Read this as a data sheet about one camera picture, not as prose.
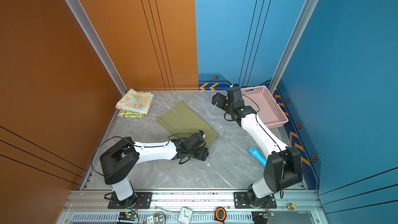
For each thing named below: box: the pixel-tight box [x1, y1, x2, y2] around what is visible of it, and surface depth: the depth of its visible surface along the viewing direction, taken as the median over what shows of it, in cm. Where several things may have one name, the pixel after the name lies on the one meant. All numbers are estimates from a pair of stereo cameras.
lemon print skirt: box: [117, 110, 145, 119], surface depth 107 cm
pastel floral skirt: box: [115, 88, 156, 115], surface depth 111 cm
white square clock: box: [177, 206, 194, 224], surface depth 70 cm
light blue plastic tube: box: [248, 146, 267, 167], surface depth 87 cm
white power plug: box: [146, 215, 159, 224], surface depth 64 cm
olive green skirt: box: [155, 101, 220, 146], surface depth 104 cm
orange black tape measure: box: [214, 206, 227, 224], surface depth 69 cm
